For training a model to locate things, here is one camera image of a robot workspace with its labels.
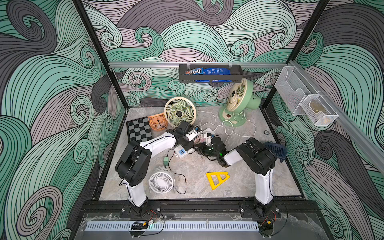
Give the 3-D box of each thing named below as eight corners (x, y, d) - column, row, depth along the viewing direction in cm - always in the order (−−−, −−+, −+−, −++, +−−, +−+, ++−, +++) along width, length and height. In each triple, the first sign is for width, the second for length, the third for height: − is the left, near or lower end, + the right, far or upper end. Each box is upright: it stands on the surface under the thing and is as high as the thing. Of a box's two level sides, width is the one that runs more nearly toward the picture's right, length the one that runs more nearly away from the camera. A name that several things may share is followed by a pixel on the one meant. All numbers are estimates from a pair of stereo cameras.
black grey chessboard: (130, 145, 100) (127, 141, 97) (128, 125, 112) (126, 121, 108) (153, 138, 104) (151, 135, 100) (148, 120, 115) (147, 116, 112)
